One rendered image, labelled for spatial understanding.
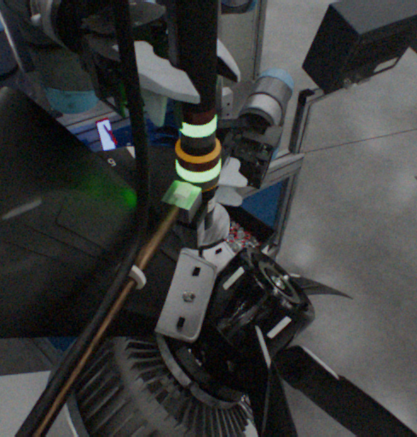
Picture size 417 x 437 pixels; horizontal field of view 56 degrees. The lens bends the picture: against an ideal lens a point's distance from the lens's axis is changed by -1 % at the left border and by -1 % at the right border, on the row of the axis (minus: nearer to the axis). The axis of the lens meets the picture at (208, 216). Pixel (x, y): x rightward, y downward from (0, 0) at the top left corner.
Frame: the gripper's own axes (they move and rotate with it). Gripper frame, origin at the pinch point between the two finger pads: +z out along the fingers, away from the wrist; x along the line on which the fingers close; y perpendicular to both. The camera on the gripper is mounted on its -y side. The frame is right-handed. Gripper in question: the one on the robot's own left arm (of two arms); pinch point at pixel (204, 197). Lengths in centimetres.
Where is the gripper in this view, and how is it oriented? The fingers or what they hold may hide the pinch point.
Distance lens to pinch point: 61.7
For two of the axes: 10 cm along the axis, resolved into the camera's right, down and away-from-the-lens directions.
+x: -1.0, 5.9, 8.0
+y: 9.2, 3.5, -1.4
